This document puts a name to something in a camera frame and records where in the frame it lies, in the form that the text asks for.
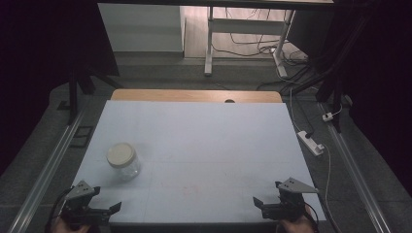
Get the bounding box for black rectangular floor frame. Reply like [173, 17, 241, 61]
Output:
[69, 124, 95, 150]

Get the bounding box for clear glass jar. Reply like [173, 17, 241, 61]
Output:
[109, 142, 142, 182]

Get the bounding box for black curtain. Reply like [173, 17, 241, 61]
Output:
[329, 0, 412, 190]
[0, 0, 120, 178]

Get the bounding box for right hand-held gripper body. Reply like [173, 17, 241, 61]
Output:
[261, 177, 321, 223]

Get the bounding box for black tripod stand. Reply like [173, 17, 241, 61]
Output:
[57, 66, 124, 126]

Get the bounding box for light grey cabinet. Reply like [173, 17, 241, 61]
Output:
[97, 3, 187, 53]

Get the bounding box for white power strip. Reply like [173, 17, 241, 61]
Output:
[296, 130, 326, 157]

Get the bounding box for white desk frame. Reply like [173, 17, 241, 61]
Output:
[96, 0, 335, 79]

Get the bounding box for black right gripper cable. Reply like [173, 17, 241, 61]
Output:
[302, 201, 321, 229]

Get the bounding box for person's left hand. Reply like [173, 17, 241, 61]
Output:
[50, 216, 92, 233]

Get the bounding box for aluminium floor rail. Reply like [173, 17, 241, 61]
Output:
[318, 102, 394, 233]
[7, 106, 87, 233]

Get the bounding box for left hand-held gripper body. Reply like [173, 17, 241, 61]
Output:
[59, 180, 112, 227]

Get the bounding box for black metal stand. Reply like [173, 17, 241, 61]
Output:
[281, 13, 377, 134]

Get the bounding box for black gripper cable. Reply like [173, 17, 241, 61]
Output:
[48, 187, 73, 229]
[302, 201, 321, 229]

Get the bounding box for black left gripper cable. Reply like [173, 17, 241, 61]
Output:
[48, 187, 73, 229]

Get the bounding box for person's right hand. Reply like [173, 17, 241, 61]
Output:
[279, 207, 318, 233]

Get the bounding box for cream round jar lid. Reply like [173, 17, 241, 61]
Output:
[106, 142, 136, 169]

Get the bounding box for tangled black floor cables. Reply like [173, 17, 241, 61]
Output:
[212, 8, 325, 95]

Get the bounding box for white foam board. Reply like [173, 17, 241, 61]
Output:
[71, 99, 326, 225]

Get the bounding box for thin white cable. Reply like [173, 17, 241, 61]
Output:
[289, 86, 332, 203]

